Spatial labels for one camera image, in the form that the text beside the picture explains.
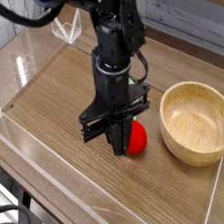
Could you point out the red plush strawberry toy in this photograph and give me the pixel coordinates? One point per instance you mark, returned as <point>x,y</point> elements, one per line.
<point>138,139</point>

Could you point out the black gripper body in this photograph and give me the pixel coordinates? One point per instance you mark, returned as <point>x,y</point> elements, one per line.
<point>115,99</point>

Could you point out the green rectangular block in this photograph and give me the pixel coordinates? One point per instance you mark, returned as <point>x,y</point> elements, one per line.
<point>131,82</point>

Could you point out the clear acrylic tray wall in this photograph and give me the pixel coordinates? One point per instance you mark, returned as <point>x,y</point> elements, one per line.
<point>57,185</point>

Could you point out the black metal table frame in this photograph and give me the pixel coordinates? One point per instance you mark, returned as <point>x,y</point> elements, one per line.
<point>35,214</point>

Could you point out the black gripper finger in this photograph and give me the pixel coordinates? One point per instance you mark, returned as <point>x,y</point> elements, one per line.
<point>114,136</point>
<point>127,129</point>

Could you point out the wooden bowl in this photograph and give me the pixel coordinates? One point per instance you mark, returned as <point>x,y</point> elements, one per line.
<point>192,123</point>

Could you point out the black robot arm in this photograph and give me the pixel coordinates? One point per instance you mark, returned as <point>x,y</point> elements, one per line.
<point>118,26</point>

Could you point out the clear acrylic corner bracket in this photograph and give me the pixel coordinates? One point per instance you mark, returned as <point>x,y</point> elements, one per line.
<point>66,31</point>

